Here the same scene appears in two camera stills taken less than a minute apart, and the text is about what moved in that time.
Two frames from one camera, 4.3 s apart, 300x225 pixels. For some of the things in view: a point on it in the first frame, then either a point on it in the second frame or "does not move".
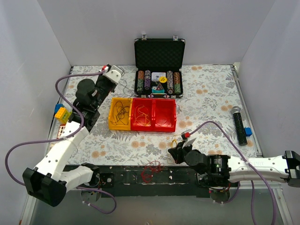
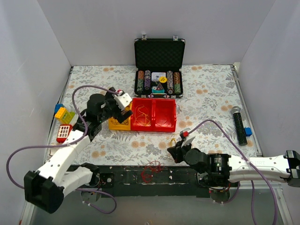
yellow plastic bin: (120, 114) does not move
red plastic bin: (163, 115) does not move
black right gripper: (179, 152) does not move
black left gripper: (108, 82) → (117, 111)
